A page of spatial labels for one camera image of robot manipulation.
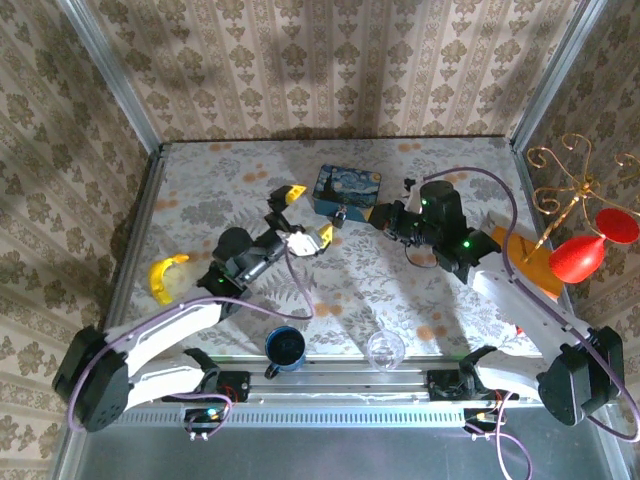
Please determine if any starry night print tin box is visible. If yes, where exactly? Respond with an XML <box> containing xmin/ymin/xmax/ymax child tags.
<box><xmin>311</xmin><ymin>163</ymin><xmax>385</xmax><ymax>225</ymax></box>

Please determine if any floral table mat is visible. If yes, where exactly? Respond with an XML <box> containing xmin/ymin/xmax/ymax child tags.
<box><xmin>117</xmin><ymin>138</ymin><xmax>574</xmax><ymax>358</ymax></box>

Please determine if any yellow toy banana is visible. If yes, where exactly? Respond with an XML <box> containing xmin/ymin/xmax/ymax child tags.
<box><xmin>148</xmin><ymin>253</ymin><xmax>191</xmax><ymax>307</ymax></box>

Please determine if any dark blue mug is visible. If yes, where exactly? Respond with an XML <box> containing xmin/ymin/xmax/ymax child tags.
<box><xmin>263</xmin><ymin>325</ymin><xmax>308</xmax><ymax>380</ymax></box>

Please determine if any orange wooden block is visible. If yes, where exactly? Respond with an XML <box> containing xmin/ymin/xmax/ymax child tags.
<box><xmin>491</xmin><ymin>224</ymin><xmax>564</xmax><ymax>302</ymax></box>

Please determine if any clear plastic cup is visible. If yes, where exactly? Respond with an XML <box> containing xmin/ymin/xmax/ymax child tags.
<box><xmin>366</xmin><ymin>329</ymin><xmax>405</xmax><ymax>373</ymax></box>

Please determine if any pear-shaped red ornament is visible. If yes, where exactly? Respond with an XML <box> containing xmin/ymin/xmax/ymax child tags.
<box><xmin>548</xmin><ymin>235</ymin><xmax>608</xmax><ymax>285</ymax></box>

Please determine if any round red ornament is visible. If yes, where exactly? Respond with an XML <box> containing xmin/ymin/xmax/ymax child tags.
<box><xmin>594</xmin><ymin>208</ymin><xmax>640</xmax><ymax>246</ymax></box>

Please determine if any grey metal sheet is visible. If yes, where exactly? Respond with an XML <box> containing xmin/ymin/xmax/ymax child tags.
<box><xmin>53</xmin><ymin>402</ymin><xmax>634</xmax><ymax>480</ymax></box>

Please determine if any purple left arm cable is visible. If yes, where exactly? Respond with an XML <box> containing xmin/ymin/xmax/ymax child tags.
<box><xmin>67</xmin><ymin>247</ymin><xmax>316</xmax><ymax>444</ymax></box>

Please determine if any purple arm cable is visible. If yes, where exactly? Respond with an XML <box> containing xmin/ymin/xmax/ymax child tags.
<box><xmin>422</xmin><ymin>166</ymin><xmax>640</xmax><ymax>480</ymax></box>
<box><xmin>67</xmin><ymin>247</ymin><xmax>316</xmax><ymax>444</ymax></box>

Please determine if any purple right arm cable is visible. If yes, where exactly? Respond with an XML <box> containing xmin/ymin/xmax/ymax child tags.
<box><xmin>422</xmin><ymin>166</ymin><xmax>640</xmax><ymax>480</ymax></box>

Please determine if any aluminium side rail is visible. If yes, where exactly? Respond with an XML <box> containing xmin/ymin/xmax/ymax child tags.
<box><xmin>508</xmin><ymin>140</ymin><xmax>576</xmax><ymax>311</ymax></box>
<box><xmin>94</xmin><ymin>144</ymin><xmax>167</xmax><ymax>331</ymax></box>

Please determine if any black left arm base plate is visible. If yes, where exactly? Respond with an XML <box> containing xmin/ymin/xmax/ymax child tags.
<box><xmin>162</xmin><ymin>370</ymin><xmax>252</xmax><ymax>403</ymax></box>

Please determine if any gold wire ornament stand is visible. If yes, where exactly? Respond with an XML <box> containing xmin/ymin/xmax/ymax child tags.
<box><xmin>526</xmin><ymin>132</ymin><xmax>640</xmax><ymax>264</ymax></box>

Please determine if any aluminium front rail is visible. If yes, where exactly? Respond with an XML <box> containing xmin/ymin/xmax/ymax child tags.
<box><xmin>119</xmin><ymin>355</ymin><xmax>551</xmax><ymax>404</ymax></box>

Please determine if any small circuit board with wires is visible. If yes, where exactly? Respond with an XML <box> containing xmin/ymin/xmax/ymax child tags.
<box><xmin>182</xmin><ymin>407</ymin><xmax>227</xmax><ymax>444</ymax></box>

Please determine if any aluminium frame post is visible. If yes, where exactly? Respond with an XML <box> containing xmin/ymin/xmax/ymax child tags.
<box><xmin>56</xmin><ymin>0</ymin><xmax>167</xmax><ymax>151</ymax></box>
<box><xmin>508</xmin><ymin>0</ymin><xmax>610</xmax><ymax>149</ymax></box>

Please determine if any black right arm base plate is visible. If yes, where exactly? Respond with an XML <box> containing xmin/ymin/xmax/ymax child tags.
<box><xmin>426</xmin><ymin>368</ymin><xmax>501</xmax><ymax>402</ymax></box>

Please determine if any slotted grey cable duct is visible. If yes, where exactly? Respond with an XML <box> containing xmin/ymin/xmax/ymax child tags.
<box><xmin>114</xmin><ymin>408</ymin><xmax>471</xmax><ymax>427</ymax></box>

